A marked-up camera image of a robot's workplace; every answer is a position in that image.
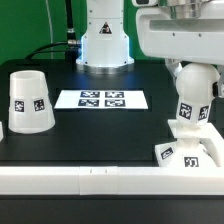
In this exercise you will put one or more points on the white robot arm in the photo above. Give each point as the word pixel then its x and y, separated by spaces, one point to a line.
pixel 105 45

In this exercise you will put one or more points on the white lamp base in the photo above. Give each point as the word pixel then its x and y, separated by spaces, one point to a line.
pixel 187 151

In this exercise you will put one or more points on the white front rail bar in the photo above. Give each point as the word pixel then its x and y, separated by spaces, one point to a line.
pixel 110 181

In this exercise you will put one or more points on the white right rail bar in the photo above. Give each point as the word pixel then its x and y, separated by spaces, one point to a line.
pixel 215 147

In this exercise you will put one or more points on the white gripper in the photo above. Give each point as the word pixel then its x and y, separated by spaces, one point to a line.
pixel 194 40

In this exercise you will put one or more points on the white lamp shade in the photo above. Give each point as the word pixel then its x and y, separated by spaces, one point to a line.
pixel 30 110

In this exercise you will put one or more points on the white lamp bulb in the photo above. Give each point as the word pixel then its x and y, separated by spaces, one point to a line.
pixel 194 86

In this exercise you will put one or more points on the white marker sheet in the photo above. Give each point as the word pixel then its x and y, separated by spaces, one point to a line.
pixel 101 99

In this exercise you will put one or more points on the white rail bar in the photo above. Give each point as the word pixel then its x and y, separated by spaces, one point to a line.
pixel 110 181
pixel 215 147

